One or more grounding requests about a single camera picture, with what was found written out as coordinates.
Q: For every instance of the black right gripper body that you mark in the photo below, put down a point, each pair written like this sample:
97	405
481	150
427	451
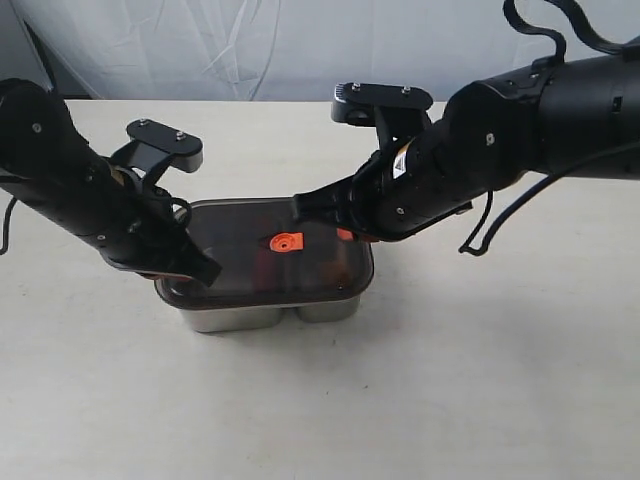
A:
401	190

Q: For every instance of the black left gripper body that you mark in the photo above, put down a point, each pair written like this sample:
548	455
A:
150	229

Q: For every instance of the dark lid with orange seal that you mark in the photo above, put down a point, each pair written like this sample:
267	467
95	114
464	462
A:
232	231

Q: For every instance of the red sausage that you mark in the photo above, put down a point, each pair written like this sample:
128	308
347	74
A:
263	272

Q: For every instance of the yellow cheese wedge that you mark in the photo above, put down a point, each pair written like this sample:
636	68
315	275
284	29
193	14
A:
335	273

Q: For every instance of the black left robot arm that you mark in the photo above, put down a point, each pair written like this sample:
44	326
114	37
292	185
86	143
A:
49	166

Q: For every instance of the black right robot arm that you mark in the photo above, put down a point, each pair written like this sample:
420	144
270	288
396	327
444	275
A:
575	119

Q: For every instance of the steel two-compartment lunch box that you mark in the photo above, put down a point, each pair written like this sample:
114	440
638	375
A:
234	319

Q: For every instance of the white backdrop cloth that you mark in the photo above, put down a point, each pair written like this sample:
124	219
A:
275	50

